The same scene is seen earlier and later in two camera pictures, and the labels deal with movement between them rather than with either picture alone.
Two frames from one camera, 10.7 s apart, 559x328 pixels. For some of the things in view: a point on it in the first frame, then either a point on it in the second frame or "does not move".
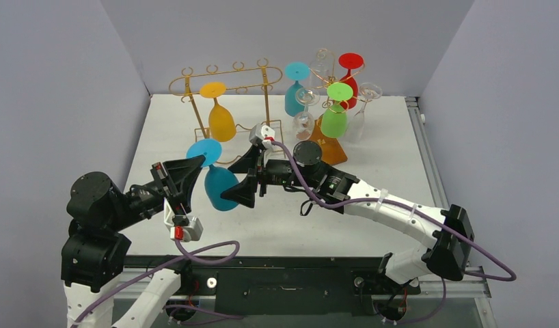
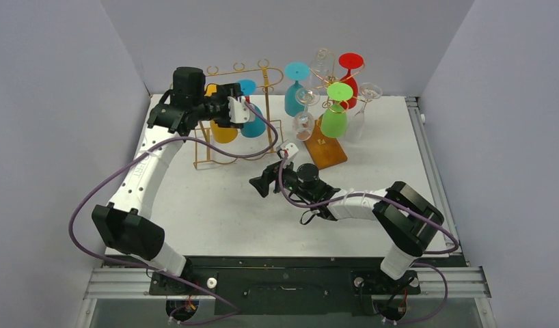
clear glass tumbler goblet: x=321 y=68 does not move
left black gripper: x=182 y=173 → x=224 y=93
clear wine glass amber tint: x=367 y=91 does not move
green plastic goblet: x=333 y=120 does not move
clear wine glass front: x=303 y=123 does not move
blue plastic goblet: x=216 y=181 → x=256 y=128
